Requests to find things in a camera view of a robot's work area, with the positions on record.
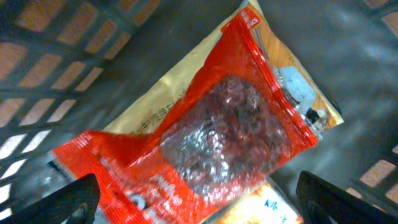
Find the red snack bag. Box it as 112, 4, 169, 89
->
54, 7, 318, 223

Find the grey plastic mesh basket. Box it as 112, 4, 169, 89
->
1, 0, 397, 215

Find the small orange packet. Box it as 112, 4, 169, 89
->
203, 177, 303, 224

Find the beige wet wipes pack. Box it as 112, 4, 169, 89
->
105, 0, 344, 134

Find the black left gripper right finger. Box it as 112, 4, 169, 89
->
296, 171, 397, 224

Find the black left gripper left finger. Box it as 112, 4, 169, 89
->
1, 174, 101, 224

